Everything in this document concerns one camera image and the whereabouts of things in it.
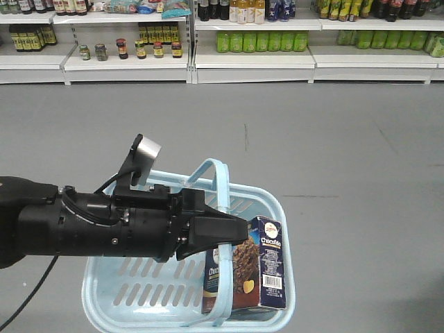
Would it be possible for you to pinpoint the white supermarket shelf unit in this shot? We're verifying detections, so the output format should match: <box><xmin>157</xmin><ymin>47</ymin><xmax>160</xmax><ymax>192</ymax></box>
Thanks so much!
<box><xmin>1</xmin><ymin>1</ymin><xmax>443</xmax><ymax>85</ymax></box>

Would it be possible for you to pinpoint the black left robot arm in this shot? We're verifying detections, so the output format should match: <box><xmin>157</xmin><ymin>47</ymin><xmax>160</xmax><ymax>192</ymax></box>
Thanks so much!
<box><xmin>1</xmin><ymin>176</ymin><xmax>248</xmax><ymax>268</ymax></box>

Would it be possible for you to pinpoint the light blue shopping basket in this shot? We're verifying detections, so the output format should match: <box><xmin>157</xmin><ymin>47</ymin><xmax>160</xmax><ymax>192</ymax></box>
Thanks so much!
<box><xmin>82</xmin><ymin>159</ymin><xmax>296</xmax><ymax>332</ymax></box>

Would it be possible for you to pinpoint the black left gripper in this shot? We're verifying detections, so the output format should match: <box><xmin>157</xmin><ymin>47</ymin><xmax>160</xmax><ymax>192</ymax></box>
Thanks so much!
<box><xmin>112</xmin><ymin>185</ymin><xmax>248</xmax><ymax>262</ymax></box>

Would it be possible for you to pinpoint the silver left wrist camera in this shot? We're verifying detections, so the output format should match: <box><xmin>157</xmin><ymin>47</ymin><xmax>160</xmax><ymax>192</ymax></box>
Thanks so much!
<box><xmin>130</xmin><ymin>134</ymin><xmax>161</xmax><ymax>187</ymax></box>

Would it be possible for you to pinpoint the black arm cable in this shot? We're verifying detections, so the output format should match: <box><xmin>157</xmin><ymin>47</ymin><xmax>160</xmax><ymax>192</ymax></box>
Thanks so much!
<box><xmin>0</xmin><ymin>255</ymin><xmax>59</xmax><ymax>327</ymax></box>

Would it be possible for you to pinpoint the Chocofello cookie box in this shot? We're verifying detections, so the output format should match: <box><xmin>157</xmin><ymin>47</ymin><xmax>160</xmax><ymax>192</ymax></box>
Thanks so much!
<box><xmin>201</xmin><ymin>214</ymin><xmax>287</xmax><ymax>315</ymax></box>

